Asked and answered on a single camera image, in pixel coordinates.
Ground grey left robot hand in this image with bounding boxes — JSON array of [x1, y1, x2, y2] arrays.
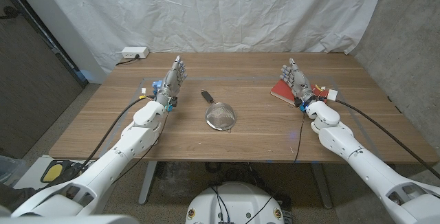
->
[[152, 56, 188, 112]]

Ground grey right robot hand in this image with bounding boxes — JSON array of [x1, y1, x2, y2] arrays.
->
[[280, 58, 320, 112]]

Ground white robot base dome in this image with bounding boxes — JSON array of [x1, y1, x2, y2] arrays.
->
[[185, 181, 285, 224]]

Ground red notebook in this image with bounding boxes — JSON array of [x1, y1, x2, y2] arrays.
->
[[270, 78, 329, 107]]

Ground white power strip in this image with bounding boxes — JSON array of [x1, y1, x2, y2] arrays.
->
[[121, 46, 150, 59]]

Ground white wrinkled backdrop cloth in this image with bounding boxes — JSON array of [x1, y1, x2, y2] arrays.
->
[[36, 0, 390, 76]]

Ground grey table leg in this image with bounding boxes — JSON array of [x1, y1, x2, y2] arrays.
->
[[311, 163, 333, 210], [138, 161, 158, 205]]

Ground yellow black foot pedal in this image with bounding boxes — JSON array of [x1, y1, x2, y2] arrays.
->
[[40, 159, 75, 183], [67, 161, 91, 180]]

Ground white floor board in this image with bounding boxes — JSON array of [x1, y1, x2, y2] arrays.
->
[[13, 154, 100, 190]]

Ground white robot torso edge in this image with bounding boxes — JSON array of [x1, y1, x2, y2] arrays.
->
[[0, 214, 140, 224]]

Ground clear plastic bin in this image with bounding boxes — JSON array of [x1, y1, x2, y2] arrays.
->
[[0, 155, 27, 188]]

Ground black power strip cord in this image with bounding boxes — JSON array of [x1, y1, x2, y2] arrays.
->
[[115, 55, 140, 67]]

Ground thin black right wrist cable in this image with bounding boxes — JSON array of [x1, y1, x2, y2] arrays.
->
[[294, 111, 305, 164]]

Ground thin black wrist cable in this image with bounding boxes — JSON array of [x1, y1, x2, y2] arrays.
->
[[111, 112, 170, 186], [294, 111, 305, 164]]

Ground metal mesh sieve black handle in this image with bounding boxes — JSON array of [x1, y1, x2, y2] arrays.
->
[[200, 89, 237, 133]]

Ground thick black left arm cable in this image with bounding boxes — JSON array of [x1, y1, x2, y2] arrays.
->
[[36, 95, 157, 192]]

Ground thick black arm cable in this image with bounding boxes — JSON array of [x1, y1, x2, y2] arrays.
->
[[36, 95, 157, 192], [326, 89, 440, 180]]

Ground thin black left wrist cable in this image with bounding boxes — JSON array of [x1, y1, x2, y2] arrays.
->
[[111, 112, 170, 186]]

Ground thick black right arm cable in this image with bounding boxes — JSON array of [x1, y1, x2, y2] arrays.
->
[[326, 89, 440, 180]]

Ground black door frame post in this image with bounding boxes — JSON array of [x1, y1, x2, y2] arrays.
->
[[0, 0, 89, 88]]

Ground black door handle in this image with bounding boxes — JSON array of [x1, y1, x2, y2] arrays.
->
[[0, 6, 20, 21]]

